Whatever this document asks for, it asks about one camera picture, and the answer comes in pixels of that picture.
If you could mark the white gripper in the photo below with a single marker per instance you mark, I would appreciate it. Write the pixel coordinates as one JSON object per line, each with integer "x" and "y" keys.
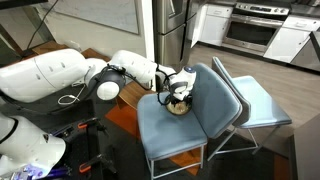
{"x": 181, "y": 84}

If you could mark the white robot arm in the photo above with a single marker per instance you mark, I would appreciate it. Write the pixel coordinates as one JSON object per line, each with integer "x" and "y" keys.
{"x": 42, "y": 75}

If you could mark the black rimmed beige bowl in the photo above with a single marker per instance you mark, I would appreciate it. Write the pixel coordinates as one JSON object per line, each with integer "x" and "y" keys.
{"x": 178, "y": 107}

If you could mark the blue padded chair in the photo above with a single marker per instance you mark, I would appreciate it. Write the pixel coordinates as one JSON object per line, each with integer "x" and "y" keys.
{"x": 214, "y": 108}

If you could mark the stainless steel refrigerator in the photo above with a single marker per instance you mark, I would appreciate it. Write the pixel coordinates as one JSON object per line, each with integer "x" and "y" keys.
{"x": 174, "y": 24}

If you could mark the white kitchen cabinet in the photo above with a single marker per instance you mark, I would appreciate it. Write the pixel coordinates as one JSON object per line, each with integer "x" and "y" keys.
{"x": 215, "y": 24}

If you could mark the stainless steel oven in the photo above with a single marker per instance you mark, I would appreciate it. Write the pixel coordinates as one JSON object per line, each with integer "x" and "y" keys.
{"x": 253, "y": 23}

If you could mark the black robot cart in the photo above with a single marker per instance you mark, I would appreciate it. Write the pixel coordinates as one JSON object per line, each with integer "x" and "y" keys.
{"x": 83, "y": 133}

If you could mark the orange handled clamp upper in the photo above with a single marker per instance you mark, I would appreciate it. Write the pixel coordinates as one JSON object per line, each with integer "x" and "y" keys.
{"x": 93, "y": 122}

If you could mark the orange handled clamp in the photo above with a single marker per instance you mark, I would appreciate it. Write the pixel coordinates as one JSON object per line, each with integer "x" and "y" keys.
{"x": 98, "y": 159}
{"x": 93, "y": 122}

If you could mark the orange handled clamp lower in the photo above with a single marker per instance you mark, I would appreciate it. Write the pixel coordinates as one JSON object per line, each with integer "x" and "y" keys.
{"x": 98, "y": 159}

